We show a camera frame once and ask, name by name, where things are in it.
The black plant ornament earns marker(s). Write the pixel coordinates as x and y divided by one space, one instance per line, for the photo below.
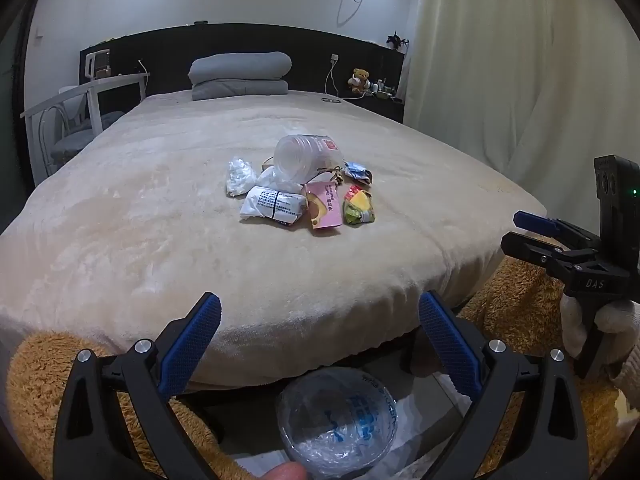
397 40

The clear plastic jar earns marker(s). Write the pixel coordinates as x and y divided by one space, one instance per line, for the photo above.
300 155

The group of small bottles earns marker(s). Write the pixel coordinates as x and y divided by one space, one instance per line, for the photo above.
384 87

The metal frame chair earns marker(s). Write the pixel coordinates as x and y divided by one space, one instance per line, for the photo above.
75 141

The black headboard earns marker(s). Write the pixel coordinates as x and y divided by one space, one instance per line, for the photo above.
250 37

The clear plastic wrap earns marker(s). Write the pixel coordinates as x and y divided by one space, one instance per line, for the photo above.
272 181

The eyeglasses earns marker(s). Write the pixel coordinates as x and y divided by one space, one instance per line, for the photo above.
331 100

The cream curtain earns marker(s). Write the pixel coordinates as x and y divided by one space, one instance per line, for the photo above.
500 60

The brown teddy bear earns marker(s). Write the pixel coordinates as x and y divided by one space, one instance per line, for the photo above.
359 80

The small white rack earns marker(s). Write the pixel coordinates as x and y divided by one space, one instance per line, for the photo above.
97 64

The person's left hand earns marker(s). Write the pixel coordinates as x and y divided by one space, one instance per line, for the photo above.
285 472

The blue silver snack wrapper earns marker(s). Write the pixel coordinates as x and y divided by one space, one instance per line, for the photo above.
357 171

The white packet with black stripes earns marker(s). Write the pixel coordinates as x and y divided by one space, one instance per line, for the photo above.
270 205

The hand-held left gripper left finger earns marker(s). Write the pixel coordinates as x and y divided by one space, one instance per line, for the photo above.
192 340

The beige plush blanket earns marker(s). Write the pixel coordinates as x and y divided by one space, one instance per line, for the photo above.
150 210

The pink carton with peach picture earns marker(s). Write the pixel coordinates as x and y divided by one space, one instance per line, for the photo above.
322 207

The person's right forearm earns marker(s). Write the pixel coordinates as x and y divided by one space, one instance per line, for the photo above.
629 370

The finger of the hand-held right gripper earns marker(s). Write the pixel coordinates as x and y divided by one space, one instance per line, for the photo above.
530 220
525 247

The grey folded quilt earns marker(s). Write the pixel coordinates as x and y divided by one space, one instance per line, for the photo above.
240 72

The green yellow snack wrapper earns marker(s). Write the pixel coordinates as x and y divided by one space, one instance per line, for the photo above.
359 206

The person's right hand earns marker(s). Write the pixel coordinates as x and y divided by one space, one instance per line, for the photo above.
570 322

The clear plastic cup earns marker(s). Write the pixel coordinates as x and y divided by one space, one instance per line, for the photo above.
335 420

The white tissue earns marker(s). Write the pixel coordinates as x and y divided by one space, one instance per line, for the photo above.
240 176

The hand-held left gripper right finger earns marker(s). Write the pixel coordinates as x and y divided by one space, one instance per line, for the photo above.
445 340

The brown fuzzy garment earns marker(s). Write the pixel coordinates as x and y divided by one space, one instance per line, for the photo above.
40 375

